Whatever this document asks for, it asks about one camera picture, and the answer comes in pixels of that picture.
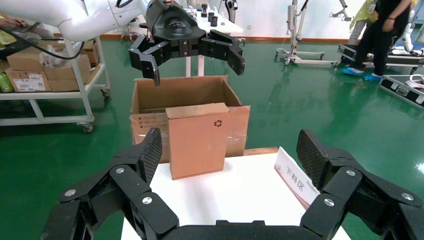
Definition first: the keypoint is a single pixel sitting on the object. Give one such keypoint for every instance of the black white hanging device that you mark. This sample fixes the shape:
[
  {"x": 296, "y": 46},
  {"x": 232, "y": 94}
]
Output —
[{"x": 232, "y": 8}]

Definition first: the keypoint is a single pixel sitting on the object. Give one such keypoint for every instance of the black cylindrical cup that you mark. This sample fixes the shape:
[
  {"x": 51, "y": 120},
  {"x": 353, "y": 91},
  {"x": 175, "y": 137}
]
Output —
[
  {"x": 210, "y": 15},
  {"x": 214, "y": 21}
]

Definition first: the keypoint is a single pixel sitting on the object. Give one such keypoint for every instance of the white red table sign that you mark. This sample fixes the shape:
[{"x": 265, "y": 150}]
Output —
[{"x": 294, "y": 180}]

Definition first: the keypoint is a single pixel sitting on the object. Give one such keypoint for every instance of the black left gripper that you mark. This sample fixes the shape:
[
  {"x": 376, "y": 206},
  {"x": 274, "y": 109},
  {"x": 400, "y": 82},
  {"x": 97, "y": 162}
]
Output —
[{"x": 175, "y": 23}]

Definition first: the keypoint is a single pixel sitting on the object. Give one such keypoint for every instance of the seated person in yellow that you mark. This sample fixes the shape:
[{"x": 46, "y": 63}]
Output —
[{"x": 6, "y": 37}]

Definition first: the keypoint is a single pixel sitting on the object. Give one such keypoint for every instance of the cardboard box with white label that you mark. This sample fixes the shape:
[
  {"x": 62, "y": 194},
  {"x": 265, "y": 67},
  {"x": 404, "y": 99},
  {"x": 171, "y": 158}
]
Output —
[{"x": 20, "y": 78}]

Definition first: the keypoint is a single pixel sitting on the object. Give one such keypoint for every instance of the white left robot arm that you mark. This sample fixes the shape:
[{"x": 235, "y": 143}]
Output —
[{"x": 82, "y": 16}]

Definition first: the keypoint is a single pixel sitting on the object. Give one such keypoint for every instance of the large open cardboard box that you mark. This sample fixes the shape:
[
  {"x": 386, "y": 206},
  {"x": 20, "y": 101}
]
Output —
[{"x": 185, "y": 91}]

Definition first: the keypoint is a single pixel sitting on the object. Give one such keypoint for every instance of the white wheeled lift stand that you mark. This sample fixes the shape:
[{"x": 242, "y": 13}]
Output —
[{"x": 293, "y": 20}]

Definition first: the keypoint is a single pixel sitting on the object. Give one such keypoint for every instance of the small cardboard box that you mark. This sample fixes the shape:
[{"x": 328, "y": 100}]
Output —
[{"x": 198, "y": 145}]

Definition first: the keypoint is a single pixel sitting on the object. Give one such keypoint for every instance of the person in black clothes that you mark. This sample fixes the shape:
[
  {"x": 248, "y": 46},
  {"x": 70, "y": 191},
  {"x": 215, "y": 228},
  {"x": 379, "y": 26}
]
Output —
[{"x": 381, "y": 39}]

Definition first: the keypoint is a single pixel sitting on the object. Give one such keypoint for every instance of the tall black desk device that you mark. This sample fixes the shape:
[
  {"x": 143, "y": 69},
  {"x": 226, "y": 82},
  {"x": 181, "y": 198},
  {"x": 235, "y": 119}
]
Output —
[{"x": 204, "y": 10}]

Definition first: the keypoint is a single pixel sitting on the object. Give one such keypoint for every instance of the black flight case with latches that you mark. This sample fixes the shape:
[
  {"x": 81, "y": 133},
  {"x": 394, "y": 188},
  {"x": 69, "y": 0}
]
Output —
[{"x": 397, "y": 87}]

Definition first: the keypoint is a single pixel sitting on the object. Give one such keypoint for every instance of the standing person in yellow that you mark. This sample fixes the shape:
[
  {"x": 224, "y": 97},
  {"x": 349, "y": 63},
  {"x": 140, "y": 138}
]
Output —
[{"x": 362, "y": 13}]

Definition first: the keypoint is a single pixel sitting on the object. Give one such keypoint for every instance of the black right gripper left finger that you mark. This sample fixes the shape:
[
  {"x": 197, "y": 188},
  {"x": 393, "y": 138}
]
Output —
[{"x": 99, "y": 188}]

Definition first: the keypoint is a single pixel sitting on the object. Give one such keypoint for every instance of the green bottle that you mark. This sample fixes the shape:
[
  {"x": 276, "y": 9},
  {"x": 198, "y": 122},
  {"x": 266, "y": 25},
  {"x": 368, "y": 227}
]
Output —
[{"x": 5, "y": 82}]

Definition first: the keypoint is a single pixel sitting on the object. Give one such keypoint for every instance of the plain cardboard box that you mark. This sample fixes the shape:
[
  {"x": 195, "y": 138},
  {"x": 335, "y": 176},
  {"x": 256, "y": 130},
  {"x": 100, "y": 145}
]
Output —
[
  {"x": 73, "y": 71},
  {"x": 23, "y": 59},
  {"x": 64, "y": 85},
  {"x": 91, "y": 53}
]

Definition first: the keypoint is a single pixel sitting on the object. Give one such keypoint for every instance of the clear plastic bag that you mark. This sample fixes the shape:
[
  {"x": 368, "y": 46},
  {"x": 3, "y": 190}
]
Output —
[{"x": 53, "y": 59}]

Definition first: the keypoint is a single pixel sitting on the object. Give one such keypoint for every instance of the dark laptop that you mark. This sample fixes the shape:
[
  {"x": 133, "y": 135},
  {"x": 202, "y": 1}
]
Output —
[{"x": 30, "y": 28}]

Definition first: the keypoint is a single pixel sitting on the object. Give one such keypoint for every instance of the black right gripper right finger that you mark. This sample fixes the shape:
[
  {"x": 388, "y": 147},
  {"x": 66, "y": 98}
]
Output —
[{"x": 351, "y": 188}]

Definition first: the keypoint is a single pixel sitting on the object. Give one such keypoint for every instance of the long black flight case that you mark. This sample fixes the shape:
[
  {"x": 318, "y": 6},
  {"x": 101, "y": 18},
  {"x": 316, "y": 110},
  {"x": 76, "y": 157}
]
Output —
[{"x": 351, "y": 51}]

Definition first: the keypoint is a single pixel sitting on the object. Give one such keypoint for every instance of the white desk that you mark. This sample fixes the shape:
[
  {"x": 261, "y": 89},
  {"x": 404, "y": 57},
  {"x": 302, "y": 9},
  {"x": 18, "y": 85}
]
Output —
[{"x": 225, "y": 28}]

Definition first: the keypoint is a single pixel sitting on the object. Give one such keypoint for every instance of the white wheeled shelf cart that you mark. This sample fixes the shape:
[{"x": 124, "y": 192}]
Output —
[{"x": 49, "y": 95}]

